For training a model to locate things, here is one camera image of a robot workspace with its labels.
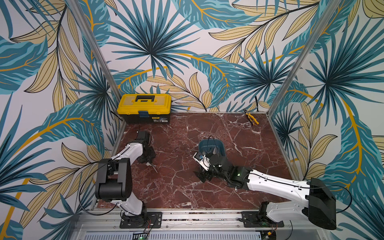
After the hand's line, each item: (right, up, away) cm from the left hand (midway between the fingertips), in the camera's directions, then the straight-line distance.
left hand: (149, 158), depth 92 cm
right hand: (+30, +1, -15) cm, 33 cm away
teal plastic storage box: (+37, +8, +6) cm, 38 cm away
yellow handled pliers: (+72, +26, +25) cm, 81 cm away
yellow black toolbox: (-5, +32, +8) cm, 33 cm away
